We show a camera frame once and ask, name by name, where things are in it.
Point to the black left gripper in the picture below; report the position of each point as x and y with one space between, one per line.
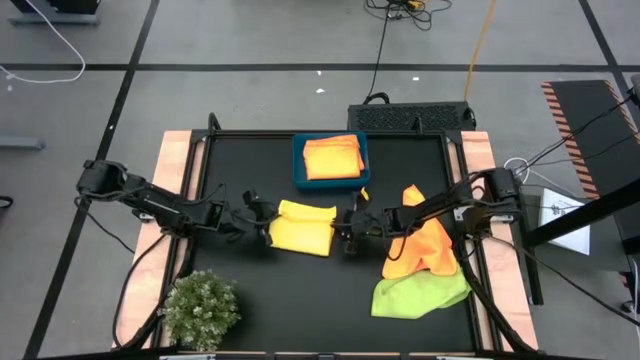
240 222

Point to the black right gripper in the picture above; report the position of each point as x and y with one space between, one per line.
367 222

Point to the yellow microfiber towel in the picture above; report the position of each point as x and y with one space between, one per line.
302 230

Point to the yellow-orange microfiber towel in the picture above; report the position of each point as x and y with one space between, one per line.
332 157

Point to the orange microfiber towel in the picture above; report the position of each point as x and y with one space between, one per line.
425 252

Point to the green microfiber towel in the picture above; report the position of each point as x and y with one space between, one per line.
415 297

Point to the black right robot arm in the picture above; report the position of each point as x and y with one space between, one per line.
450 200

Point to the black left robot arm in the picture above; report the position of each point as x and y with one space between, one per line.
150 200

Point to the yellow tape tag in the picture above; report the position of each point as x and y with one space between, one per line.
365 193

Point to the blue plastic bin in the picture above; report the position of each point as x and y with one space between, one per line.
330 184

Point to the small artificial green plant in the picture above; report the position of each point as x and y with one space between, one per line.
200 310

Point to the black perforated computer case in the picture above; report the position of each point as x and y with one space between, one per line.
410 117

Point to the white paper sheet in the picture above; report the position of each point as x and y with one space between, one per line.
565 225

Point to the black diagonal stand bar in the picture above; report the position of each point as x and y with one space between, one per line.
580 217

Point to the grey desk foot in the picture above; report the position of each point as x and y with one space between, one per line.
55 19
20 143

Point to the hazard-striped black floor mat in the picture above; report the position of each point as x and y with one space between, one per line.
585 125

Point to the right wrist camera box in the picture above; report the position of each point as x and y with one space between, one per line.
361 204

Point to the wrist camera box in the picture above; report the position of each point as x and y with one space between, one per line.
250 196
361 204

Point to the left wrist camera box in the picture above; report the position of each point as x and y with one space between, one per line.
250 196

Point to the black table frame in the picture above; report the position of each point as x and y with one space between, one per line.
250 134

